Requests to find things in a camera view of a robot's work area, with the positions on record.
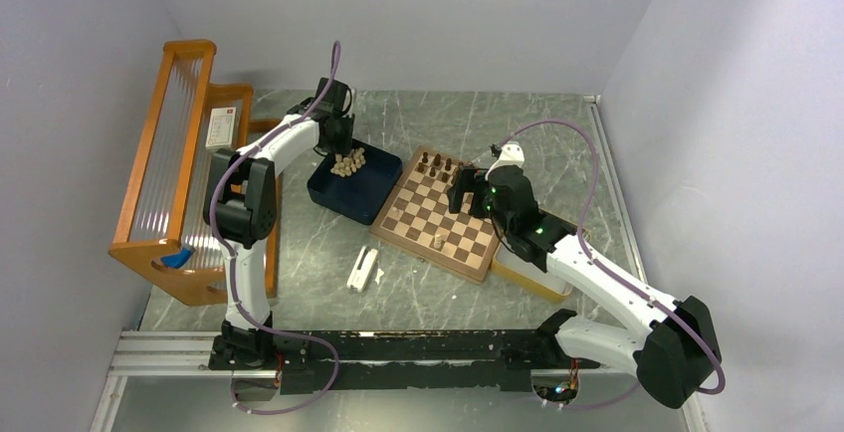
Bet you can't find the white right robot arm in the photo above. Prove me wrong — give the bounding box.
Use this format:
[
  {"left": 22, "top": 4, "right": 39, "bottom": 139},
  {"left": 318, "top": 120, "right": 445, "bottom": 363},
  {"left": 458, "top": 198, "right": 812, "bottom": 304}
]
[{"left": 448, "top": 165, "right": 726, "bottom": 409}]

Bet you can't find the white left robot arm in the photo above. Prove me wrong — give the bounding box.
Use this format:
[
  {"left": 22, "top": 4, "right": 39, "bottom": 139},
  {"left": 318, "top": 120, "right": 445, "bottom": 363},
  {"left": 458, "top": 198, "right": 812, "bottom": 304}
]
[{"left": 203, "top": 78, "right": 354, "bottom": 368}]

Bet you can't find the pile of light chess pieces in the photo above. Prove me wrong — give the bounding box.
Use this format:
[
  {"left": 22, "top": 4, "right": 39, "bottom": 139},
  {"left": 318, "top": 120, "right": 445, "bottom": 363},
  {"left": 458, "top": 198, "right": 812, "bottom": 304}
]
[{"left": 329, "top": 147, "right": 366, "bottom": 177}]

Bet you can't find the wooden chessboard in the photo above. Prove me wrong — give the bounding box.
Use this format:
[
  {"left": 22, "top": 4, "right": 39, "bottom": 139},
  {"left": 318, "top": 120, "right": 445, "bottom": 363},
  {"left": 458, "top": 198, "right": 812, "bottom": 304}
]
[{"left": 370, "top": 145, "right": 500, "bottom": 284}]

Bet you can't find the dark blue tray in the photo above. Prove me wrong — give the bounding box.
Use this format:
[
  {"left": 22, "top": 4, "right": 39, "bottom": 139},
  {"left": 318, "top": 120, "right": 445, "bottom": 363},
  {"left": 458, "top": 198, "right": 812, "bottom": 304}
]
[{"left": 307, "top": 139, "right": 403, "bottom": 225}]

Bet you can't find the white card box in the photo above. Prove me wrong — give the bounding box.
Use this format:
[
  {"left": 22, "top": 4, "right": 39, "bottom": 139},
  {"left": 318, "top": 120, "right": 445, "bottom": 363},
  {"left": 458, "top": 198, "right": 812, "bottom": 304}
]
[{"left": 205, "top": 107, "right": 237, "bottom": 150}]

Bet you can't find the yellow tray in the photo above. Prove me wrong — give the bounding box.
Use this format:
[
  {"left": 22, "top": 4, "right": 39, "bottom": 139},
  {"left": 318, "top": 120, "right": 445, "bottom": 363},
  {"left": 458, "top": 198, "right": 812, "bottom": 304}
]
[{"left": 491, "top": 245, "right": 573, "bottom": 304}]

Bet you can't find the white stapler-like device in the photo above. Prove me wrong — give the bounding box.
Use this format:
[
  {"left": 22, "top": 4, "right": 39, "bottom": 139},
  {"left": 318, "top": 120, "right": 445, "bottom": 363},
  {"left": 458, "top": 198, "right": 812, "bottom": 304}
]
[{"left": 346, "top": 246, "right": 379, "bottom": 293}]

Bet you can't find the orange wooden rack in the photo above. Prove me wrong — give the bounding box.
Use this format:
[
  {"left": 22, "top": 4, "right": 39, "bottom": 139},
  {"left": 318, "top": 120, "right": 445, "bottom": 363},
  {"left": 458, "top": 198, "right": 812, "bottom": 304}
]
[{"left": 108, "top": 39, "right": 278, "bottom": 307}]

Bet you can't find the blue object on rack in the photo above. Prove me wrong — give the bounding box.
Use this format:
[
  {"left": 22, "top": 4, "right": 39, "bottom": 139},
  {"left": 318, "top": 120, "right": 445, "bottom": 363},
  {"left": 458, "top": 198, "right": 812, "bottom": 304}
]
[{"left": 160, "top": 246, "right": 194, "bottom": 269}]

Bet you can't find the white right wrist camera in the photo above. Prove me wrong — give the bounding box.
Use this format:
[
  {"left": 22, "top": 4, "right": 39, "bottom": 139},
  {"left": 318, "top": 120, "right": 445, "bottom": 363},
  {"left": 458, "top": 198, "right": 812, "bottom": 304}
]
[{"left": 489, "top": 141, "right": 525, "bottom": 171}]

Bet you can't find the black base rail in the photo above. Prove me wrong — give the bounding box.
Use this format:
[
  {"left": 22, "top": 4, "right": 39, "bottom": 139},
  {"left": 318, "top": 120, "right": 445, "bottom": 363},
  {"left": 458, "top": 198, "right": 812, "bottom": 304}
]
[{"left": 208, "top": 328, "right": 601, "bottom": 396}]

